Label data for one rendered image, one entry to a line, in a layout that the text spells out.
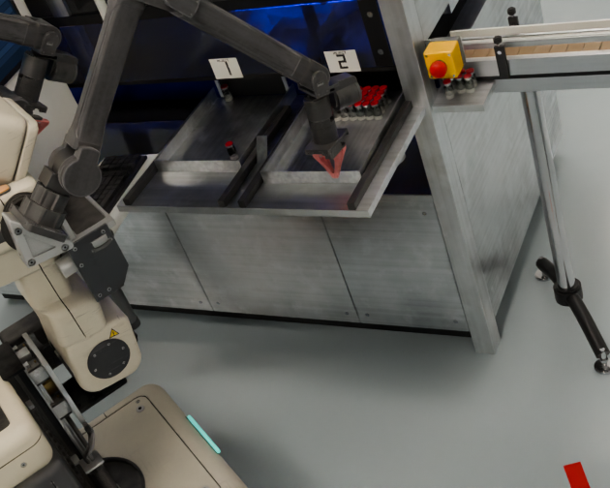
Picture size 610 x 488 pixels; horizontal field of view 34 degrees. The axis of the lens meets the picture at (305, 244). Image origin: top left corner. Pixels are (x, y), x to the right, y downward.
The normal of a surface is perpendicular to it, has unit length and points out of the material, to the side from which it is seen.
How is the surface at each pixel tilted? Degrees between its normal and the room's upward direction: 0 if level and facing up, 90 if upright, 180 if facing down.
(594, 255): 0
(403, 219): 90
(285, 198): 0
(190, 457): 0
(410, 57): 90
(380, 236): 90
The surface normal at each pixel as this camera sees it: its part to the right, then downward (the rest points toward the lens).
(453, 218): -0.38, 0.66
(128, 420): -0.29, -0.75
